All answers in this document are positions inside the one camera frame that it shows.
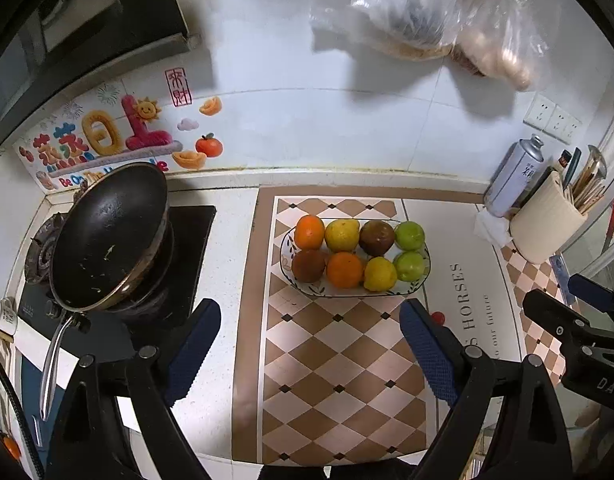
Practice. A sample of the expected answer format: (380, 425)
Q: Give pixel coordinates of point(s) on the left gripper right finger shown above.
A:
(433, 346)

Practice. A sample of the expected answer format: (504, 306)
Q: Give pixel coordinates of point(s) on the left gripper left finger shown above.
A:
(193, 341)

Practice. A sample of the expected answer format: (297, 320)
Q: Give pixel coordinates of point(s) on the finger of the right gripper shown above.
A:
(560, 321)
(597, 296)

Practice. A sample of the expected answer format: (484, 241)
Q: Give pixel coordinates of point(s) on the small red tomato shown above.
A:
(438, 317)

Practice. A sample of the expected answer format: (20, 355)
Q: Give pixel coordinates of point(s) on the blue phone on counter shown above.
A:
(562, 275)

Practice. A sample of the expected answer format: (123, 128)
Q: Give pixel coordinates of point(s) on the black gas stove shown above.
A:
(160, 304)

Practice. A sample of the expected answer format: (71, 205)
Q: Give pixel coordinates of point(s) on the green apple front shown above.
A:
(410, 266)

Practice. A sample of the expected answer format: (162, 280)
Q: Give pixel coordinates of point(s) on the green apple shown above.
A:
(409, 235)
(410, 266)

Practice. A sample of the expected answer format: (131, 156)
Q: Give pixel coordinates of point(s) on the yellow lemon front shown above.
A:
(380, 275)

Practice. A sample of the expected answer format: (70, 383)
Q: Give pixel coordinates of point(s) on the yellow lemon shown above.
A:
(380, 275)
(342, 235)

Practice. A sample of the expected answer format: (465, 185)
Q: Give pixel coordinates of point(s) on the cream utensil holder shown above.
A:
(546, 222)

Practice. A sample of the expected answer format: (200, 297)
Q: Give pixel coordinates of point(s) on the dark orange front left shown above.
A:
(308, 265)

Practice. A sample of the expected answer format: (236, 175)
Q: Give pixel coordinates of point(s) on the black frying pan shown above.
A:
(105, 246)

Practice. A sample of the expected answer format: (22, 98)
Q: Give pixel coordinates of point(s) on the green apple back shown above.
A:
(409, 235)

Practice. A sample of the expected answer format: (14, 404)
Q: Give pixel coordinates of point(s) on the white folded tissue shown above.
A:
(492, 229)

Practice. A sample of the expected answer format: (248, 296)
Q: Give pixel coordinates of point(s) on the white patterned fruit plate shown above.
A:
(323, 288)

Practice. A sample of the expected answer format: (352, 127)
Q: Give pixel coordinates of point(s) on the checkered counter mat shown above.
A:
(322, 381)

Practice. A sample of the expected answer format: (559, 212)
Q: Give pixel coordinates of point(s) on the orange front middle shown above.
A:
(345, 270)

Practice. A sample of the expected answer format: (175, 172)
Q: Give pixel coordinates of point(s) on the dark red apple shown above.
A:
(376, 237)

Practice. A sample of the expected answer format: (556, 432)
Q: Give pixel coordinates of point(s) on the orange back left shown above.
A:
(309, 232)

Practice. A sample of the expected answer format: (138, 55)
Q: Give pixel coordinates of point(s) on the silver spray can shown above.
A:
(514, 175)

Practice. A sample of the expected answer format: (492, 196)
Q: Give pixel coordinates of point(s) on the yellow lemon back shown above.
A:
(342, 235)

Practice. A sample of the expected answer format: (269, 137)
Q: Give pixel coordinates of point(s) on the clear plastic bag right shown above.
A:
(499, 39)

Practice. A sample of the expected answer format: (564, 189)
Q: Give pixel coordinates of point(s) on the clear plastic bag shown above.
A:
(499, 39)
(413, 30)

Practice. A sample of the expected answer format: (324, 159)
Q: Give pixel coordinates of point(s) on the black range hood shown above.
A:
(54, 50)

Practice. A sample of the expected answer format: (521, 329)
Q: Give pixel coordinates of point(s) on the clear plastic bag left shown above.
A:
(413, 30)

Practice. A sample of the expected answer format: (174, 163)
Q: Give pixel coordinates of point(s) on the white wall socket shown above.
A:
(550, 118)

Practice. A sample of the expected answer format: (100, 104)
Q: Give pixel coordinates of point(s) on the colourful wall sticker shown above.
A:
(144, 116)

